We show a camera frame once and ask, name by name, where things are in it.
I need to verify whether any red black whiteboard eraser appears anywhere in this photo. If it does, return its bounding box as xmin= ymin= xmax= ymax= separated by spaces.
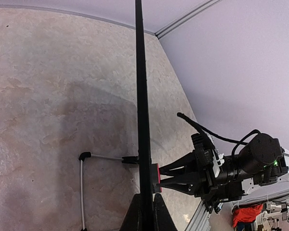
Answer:
xmin=151 ymin=163 xmax=162 ymax=193

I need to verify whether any black wire easel stand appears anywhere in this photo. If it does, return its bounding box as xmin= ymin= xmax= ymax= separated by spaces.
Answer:
xmin=79 ymin=152 xmax=139 ymax=231

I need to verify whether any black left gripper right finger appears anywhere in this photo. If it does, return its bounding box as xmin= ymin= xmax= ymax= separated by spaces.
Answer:
xmin=153 ymin=193 xmax=178 ymax=231

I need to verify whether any white whiteboard black frame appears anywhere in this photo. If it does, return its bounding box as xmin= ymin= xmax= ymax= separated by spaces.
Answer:
xmin=135 ymin=0 xmax=154 ymax=231

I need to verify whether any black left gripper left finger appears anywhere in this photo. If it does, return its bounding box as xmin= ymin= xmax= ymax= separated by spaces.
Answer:
xmin=119 ymin=193 xmax=142 ymax=231

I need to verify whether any red cloth bundle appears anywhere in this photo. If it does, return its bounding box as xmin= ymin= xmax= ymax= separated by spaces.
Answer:
xmin=233 ymin=204 xmax=263 ymax=228

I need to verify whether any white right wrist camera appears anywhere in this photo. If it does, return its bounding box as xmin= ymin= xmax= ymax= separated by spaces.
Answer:
xmin=191 ymin=133 xmax=225 ymax=178

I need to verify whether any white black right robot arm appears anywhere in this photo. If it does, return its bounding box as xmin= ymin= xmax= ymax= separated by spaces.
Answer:
xmin=152 ymin=132 xmax=289 ymax=213

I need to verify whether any aluminium right corner post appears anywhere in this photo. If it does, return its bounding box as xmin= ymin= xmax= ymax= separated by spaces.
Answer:
xmin=155 ymin=0 xmax=221 ymax=39

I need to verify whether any aluminium front rail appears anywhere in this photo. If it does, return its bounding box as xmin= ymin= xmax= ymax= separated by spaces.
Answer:
xmin=185 ymin=201 xmax=211 ymax=231

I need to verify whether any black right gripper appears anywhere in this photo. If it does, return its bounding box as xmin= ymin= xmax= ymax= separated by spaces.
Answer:
xmin=156 ymin=133 xmax=286 ymax=213

